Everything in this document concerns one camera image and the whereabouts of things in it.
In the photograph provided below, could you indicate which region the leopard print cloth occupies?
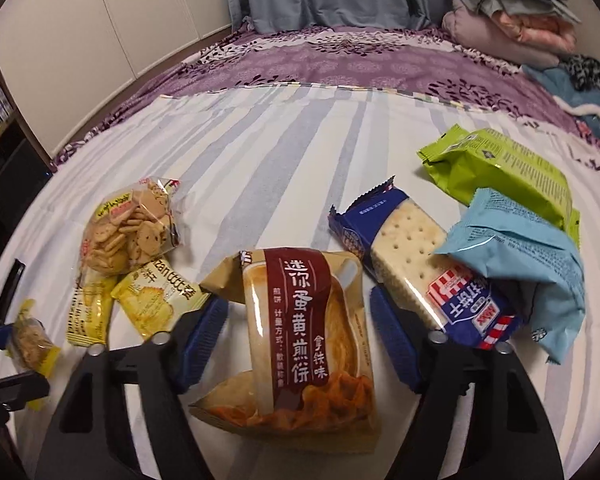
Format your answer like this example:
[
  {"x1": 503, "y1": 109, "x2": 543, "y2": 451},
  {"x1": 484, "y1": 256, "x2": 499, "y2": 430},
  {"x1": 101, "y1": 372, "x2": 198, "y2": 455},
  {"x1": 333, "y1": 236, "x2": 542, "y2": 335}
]
[{"x1": 557, "y1": 54, "x2": 600, "y2": 93}]

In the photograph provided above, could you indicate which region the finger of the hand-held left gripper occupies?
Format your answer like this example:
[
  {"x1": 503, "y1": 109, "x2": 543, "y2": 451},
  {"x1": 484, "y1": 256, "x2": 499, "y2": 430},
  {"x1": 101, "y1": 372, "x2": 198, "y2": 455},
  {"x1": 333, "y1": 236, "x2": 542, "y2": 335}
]
[
  {"x1": 0, "y1": 259, "x2": 27, "y2": 358},
  {"x1": 0, "y1": 375, "x2": 51, "y2": 413}
]

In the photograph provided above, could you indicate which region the light blue snack packet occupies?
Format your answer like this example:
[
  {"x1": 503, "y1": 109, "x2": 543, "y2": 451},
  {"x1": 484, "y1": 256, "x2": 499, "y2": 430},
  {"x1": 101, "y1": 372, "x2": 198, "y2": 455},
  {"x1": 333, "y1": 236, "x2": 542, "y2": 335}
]
[{"x1": 432, "y1": 187, "x2": 587, "y2": 366}]

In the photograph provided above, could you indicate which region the white wardrobe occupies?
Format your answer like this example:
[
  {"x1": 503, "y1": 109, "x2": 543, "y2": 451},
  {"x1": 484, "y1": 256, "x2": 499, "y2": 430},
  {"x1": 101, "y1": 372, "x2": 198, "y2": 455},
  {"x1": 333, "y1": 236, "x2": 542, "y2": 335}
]
[{"x1": 0, "y1": 0, "x2": 233, "y2": 158}]

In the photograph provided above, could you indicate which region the blue fleece blanket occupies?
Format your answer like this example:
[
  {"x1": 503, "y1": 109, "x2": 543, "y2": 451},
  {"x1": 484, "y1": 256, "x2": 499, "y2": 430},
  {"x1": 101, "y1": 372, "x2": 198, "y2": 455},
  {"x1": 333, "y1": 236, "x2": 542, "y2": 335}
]
[{"x1": 522, "y1": 62, "x2": 600, "y2": 128}]

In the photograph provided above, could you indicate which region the brown pastry snack packet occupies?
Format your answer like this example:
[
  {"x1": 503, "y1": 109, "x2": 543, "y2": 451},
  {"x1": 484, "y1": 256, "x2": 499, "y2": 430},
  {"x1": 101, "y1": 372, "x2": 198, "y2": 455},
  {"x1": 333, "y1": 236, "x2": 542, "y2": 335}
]
[{"x1": 187, "y1": 247, "x2": 383, "y2": 453}]

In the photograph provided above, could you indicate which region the yellow snack packet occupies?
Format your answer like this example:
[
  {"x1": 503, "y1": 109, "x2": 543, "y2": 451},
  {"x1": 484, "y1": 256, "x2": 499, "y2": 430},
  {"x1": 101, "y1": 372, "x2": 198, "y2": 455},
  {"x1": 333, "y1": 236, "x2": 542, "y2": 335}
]
[
  {"x1": 111, "y1": 255, "x2": 212, "y2": 339},
  {"x1": 66, "y1": 280, "x2": 118, "y2": 347}
]

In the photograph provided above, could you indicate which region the blue cracker packet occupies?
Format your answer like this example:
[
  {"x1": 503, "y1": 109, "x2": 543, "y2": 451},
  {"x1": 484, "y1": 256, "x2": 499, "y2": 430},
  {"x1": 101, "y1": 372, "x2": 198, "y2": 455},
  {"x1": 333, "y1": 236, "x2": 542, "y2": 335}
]
[{"x1": 328, "y1": 176, "x2": 524, "y2": 352}]

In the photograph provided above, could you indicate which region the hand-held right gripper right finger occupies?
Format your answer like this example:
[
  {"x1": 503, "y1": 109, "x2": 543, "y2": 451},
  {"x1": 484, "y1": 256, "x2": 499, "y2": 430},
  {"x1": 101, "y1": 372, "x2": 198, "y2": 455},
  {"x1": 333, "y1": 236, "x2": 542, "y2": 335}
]
[{"x1": 369, "y1": 285, "x2": 566, "y2": 480}]

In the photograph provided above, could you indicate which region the dark shelf unit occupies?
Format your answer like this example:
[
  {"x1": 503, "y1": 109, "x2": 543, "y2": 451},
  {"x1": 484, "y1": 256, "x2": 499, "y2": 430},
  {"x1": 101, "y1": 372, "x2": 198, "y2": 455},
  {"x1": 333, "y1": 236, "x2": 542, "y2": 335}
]
[{"x1": 0, "y1": 77, "x2": 48, "y2": 211}]

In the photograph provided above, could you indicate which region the clear bag of round biscuits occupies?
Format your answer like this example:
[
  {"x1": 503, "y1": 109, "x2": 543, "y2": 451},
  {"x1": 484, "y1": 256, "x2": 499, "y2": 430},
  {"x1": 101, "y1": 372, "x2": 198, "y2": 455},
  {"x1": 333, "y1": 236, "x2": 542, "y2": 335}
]
[{"x1": 79, "y1": 176, "x2": 182, "y2": 277}]

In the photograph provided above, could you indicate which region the pink folded quilt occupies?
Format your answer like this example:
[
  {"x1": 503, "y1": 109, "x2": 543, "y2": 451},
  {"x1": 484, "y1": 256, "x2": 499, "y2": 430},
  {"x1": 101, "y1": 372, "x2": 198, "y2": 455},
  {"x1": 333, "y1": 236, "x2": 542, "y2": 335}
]
[{"x1": 472, "y1": 10, "x2": 578, "y2": 56}]

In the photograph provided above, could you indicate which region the purple floral bed sheet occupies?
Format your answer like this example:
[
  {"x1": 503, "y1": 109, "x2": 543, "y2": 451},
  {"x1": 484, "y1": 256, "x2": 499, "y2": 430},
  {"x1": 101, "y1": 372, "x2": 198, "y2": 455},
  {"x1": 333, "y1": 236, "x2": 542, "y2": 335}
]
[{"x1": 50, "y1": 24, "x2": 600, "y2": 201}]

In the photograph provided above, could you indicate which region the striped bed sheet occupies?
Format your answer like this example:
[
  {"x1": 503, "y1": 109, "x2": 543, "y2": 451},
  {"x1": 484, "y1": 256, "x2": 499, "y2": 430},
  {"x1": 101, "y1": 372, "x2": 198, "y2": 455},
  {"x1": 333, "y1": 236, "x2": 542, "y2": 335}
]
[{"x1": 0, "y1": 82, "x2": 600, "y2": 480}]

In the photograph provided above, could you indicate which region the small yellow clear-window packet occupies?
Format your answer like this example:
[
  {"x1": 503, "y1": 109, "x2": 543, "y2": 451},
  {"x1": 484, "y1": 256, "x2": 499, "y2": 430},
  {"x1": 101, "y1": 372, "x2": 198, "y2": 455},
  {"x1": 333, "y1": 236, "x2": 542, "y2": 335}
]
[{"x1": 7, "y1": 299, "x2": 62, "y2": 377}]

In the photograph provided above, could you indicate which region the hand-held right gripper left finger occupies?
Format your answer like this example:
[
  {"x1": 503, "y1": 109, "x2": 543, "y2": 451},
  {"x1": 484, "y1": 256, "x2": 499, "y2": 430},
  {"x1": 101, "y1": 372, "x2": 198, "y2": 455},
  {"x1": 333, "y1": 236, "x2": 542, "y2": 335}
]
[{"x1": 30, "y1": 299, "x2": 229, "y2": 480}]

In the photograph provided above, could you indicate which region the green snack packet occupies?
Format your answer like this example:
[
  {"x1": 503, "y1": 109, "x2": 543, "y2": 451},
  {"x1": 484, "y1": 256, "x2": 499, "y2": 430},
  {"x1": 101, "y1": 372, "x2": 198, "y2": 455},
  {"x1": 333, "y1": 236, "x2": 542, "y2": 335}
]
[{"x1": 417, "y1": 127, "x2": 582, "y2": 248}]

